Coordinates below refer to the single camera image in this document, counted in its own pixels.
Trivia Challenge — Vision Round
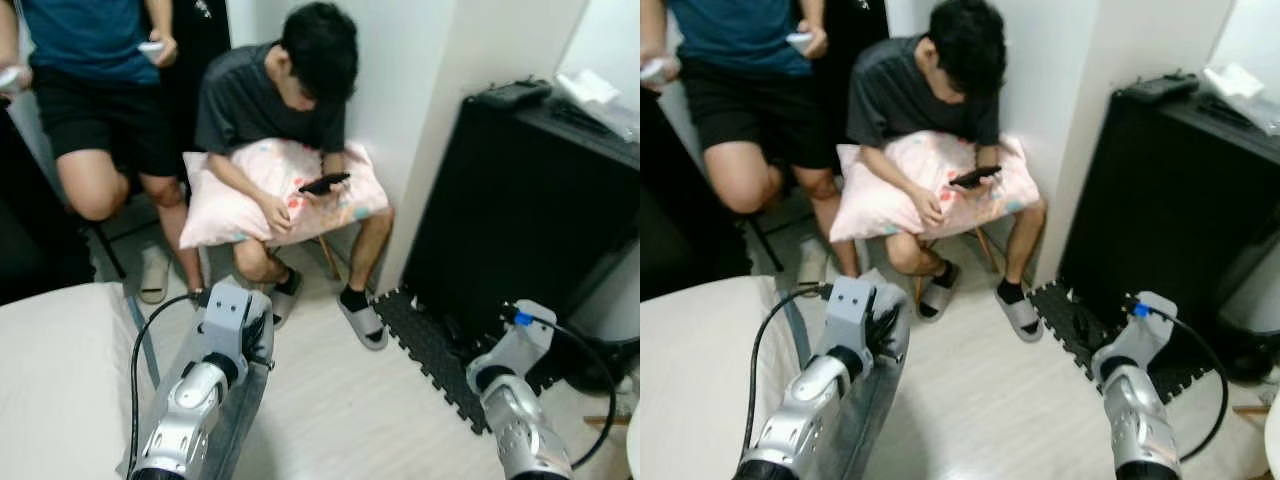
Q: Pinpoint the pink dotted pillow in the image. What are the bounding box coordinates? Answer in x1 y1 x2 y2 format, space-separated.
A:
180 138 392 250
828 130 1042 245

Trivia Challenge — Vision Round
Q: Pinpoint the black metal chair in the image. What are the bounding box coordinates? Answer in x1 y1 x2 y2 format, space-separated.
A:
88 196 193 283
744 192 843 273

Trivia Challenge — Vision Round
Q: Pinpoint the grey slipper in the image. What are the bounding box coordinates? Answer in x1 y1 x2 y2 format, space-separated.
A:
994 286 1045 344
266 270 304 330
336 295 390 352
917 262 964 322

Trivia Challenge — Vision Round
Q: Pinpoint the beige slipper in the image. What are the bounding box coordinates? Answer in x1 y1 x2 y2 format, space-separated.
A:
796 235 830 297
138 245 172 305

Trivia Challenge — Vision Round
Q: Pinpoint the wooden stool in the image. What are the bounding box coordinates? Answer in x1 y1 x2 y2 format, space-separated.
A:
912 226 1002 301
262 232 343 283

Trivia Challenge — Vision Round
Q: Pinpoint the black foam floor mat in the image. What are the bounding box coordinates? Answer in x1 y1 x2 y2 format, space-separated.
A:
371 288 563 437
1029 280 1217 407

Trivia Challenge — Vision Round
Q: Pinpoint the black smartphone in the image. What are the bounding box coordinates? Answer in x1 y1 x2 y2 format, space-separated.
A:
299 172 353 197
948 165 1004 190

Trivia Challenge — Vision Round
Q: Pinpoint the white bed mattress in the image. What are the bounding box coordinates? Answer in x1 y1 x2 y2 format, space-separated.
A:
0 283 153 480
640 274 803 480

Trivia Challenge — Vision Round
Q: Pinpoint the seated person in grey shirt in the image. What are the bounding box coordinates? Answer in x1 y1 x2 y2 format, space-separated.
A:
845 0 1049 306
194 1 397 313

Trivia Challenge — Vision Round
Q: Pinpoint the black furniture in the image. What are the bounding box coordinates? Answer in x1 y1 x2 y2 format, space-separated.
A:
640 88 753 303
0 98 97 307

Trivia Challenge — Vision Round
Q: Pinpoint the person in blue shirt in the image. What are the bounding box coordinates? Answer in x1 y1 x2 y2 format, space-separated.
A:
0 0 207 301
640 0 867 283

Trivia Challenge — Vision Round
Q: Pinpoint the black cabinet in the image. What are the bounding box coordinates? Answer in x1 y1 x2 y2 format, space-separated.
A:
400 86 641 349
1057 78 1280 349

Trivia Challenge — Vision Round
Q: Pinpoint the black remote control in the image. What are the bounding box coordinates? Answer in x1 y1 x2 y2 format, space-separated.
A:
1119 72 1200 104
474 80 554 110

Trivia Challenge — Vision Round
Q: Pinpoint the black round fan base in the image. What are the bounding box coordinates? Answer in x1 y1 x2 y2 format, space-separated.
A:
1212 328 1280 387

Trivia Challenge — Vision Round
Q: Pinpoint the white plastic wrapper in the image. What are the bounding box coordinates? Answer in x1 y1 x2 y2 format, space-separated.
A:
1203 62 1280 131
555 68 641 141

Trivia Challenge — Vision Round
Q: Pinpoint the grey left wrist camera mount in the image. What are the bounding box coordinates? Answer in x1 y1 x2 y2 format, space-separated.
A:
817 277 883 367
194 279 274 373

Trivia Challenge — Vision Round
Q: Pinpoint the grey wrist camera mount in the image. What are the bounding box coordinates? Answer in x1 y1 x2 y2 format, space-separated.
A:
1091 291 1180 381
466 299 558 387
194 279 274 373
817 277 883 367

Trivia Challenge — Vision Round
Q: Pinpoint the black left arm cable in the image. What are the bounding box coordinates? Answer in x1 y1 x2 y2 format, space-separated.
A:
737 284 833 473
128 290 209 473

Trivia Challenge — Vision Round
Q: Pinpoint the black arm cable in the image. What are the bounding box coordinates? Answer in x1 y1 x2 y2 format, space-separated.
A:
1129 299 1232 464
128 290 209 473
737 284 833 473
503 305 620 472

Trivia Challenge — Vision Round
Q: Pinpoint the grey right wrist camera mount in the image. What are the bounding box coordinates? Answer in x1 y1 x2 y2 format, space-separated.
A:
466 299 558 387
1091 291 1180 381

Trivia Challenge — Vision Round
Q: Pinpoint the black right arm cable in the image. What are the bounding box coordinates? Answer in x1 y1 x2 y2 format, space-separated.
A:
1129 299 1232 464
503 305 620 472

